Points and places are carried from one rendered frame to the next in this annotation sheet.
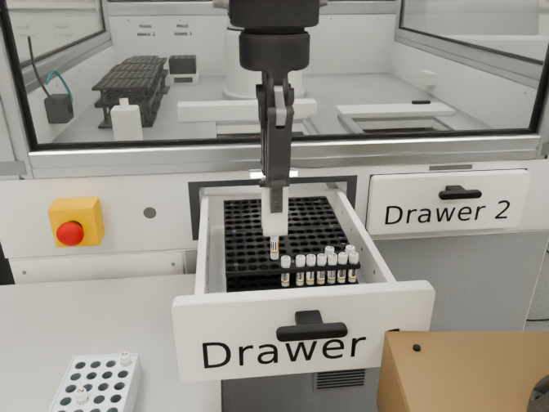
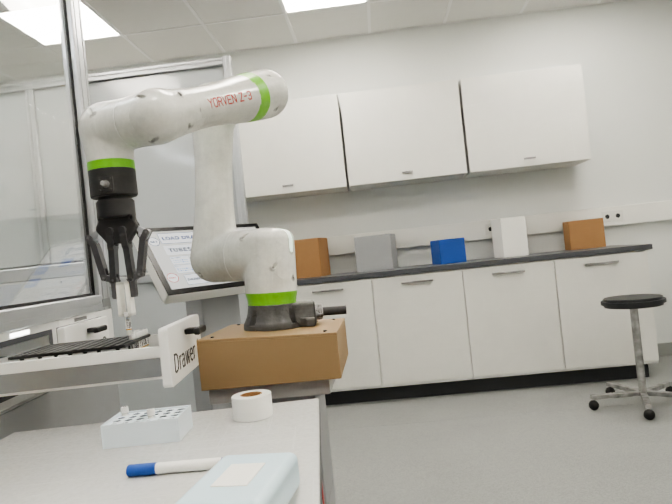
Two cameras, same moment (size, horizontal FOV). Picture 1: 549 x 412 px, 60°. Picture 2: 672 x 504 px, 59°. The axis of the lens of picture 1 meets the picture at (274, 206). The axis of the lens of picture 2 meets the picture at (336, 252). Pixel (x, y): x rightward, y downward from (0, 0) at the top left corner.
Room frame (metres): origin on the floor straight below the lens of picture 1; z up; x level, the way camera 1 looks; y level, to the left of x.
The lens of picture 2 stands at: (0.00, 1.18, 1.02)
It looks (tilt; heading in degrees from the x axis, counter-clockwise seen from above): 1 degrees up; 274
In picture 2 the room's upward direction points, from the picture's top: 6 degrees counter-clockwise
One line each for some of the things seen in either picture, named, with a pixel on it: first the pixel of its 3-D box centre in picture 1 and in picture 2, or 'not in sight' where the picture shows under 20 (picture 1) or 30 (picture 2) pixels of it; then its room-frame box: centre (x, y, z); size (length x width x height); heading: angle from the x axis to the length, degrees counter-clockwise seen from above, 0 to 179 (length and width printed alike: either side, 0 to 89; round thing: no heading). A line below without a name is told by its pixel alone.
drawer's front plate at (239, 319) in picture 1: (305, 331); (182, 347); (0.43, -0.03, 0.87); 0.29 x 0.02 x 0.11; 96
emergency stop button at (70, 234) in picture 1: (71, 232); not in sight; (0.66, 0.32, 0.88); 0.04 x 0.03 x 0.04; 96
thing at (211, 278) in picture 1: (282, 246); (81, 362); (0.64, -0.01, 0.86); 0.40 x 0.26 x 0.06; 6
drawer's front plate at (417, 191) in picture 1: (447, 202); (86, 342); (0.78, -0.31, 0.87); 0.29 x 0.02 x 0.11; 96
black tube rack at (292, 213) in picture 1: (283, 247); (85, 359); (0.63, -0.01, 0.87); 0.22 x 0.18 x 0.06; 6
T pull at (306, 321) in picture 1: (310, 324); (194, 330); (0.40, -0.04, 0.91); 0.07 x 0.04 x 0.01; 96
